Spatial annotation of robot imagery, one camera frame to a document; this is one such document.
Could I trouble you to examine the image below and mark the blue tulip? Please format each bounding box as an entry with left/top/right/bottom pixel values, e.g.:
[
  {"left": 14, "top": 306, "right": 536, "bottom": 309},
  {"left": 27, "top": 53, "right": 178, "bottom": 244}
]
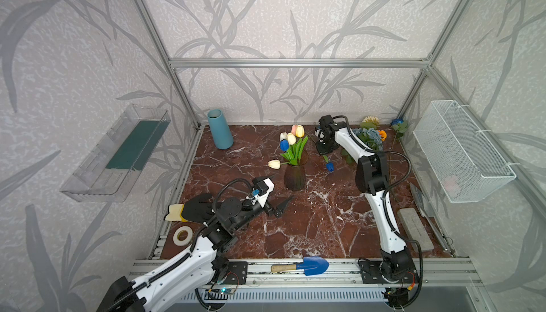
[
  {"left": 280, "top": 140, "right": 290, "bottom": 152},
  {"left": 323, "top": 155, "right": 335, "bottom": 172}
]

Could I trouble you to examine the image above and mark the dark red glass vase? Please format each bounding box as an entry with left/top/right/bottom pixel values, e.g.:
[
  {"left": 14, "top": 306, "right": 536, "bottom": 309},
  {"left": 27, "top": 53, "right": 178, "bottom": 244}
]
[{"left": 284, "top": 159, "right": 307, "bottom": 191}]

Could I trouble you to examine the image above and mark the cream tulip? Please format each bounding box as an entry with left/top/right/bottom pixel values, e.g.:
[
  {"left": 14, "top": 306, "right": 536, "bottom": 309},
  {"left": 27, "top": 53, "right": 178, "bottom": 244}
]
[{"left": 287, "top": 132, "right": 297, "bottom": 165}]

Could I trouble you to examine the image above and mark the pale yellow tulip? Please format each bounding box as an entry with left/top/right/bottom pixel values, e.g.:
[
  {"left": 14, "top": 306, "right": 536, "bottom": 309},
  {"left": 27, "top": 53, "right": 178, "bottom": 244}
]
[{"left": 268, "top": 159, "right": 290, "bottom": 170}]

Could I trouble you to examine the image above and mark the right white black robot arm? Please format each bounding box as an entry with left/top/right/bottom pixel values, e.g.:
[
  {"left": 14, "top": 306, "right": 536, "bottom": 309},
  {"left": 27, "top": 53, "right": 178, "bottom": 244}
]
[{"left": 315, "top": 115, "right": 423, "bottom": 283}]

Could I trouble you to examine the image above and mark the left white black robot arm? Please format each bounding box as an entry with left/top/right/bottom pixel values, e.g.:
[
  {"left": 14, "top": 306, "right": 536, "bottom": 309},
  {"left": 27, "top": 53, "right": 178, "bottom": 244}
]
[{"left": 98, "top": 195, "right": 294, "bottom": 311}]

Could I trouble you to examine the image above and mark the teal ceramic vase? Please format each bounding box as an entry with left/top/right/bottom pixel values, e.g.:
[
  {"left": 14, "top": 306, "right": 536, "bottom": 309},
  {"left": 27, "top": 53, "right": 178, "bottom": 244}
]
[{"left": 207, "top": 109, "right": 234, "bottom": 150}]

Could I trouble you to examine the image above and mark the black yellow glove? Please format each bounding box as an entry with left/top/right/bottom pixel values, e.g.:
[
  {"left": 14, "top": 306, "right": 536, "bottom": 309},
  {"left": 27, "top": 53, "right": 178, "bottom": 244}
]
[{"left": 164, "top": 193, "right": 214, "bottom": 224}]

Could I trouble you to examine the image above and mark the blue hydrangea bouquet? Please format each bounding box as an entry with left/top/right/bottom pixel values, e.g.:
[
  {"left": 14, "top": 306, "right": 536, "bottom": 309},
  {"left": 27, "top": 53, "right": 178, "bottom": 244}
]
[{"left": 341, "top": 127, "right": 383, "bottom": 165}]

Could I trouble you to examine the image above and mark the yellow sunflower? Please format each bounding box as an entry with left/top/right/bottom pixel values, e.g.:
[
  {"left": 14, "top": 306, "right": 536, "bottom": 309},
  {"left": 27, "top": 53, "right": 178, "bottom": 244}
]
[{"left": 360, "top": 116, "right": 380, "bottom": 129}]

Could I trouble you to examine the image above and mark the white tape roll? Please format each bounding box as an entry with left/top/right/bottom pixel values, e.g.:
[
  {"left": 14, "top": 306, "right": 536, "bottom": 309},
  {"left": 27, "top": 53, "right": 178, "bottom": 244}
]
[{"left": 172, "top": 226, "right": 193, "bottom": 247}]

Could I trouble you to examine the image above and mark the orange flower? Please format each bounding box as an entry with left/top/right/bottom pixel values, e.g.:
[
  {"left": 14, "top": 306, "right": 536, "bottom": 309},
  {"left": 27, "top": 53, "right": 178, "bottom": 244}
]
[{"left": 378, "top": 130, "right": 388, "bottom": 142}]

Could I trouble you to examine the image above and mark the blue garden trowel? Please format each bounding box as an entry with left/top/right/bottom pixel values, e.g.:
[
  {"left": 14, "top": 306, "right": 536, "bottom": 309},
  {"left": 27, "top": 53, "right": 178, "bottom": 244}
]
[{"left": 271, "top": 257, "right": 329, "bottom": 276}]

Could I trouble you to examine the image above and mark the blue rose stem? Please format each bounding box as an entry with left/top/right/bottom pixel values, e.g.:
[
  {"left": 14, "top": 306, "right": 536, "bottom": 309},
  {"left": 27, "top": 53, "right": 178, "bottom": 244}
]
[{"left": 391, "top": 119, "right": 408, "bottom": 140}]

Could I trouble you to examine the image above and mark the green mat on shelf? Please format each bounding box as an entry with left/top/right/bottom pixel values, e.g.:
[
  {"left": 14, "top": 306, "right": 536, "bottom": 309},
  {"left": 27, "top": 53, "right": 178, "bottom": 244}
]
[{"left": 106, "top": 120, "right": 170, "bottom": 171}]

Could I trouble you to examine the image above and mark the pink object in basket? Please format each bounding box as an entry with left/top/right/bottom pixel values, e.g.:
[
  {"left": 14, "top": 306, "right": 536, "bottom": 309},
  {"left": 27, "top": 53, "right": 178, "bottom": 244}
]
[{"left": 442, "top": 175, "right": 462, "bottom": 198}]

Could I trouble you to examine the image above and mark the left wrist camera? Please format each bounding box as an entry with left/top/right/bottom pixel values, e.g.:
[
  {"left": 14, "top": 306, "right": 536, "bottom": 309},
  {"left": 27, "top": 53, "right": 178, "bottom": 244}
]
[{"left": 250, "top": 176, "right": 274, "bottom": 208}]

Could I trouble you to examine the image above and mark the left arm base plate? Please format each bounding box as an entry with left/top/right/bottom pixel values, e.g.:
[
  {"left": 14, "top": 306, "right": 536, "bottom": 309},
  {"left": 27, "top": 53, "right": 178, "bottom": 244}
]
[{"left": 212, "top": 261, "right": 249, "bottom": 286}]

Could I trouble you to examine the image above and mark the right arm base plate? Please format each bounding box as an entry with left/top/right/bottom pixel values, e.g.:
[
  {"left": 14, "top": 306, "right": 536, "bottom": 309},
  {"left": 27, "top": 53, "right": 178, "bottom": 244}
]
[{"left": 357, "top": 258, "right": 417, "bottom": 285}]

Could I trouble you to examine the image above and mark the clear acrylic wall shelf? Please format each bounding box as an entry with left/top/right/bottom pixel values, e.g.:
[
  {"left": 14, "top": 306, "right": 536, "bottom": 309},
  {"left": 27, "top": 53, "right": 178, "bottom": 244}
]
[{"left": 61, "top": 104, "right": 171, "bottom": 203}]

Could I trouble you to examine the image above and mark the white wire basket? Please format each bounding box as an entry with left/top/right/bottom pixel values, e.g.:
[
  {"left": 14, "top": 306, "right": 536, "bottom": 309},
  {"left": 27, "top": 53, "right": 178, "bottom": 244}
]
[{"left": 413, "top": 100, "right": 517, "bottom": 204}]

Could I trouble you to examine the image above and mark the aluminium front rail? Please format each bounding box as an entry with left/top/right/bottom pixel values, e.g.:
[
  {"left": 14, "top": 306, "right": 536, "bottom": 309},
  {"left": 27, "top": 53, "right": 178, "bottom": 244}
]
[{"left": 225, "top": 258, "right": 483, "bottom": 289}]

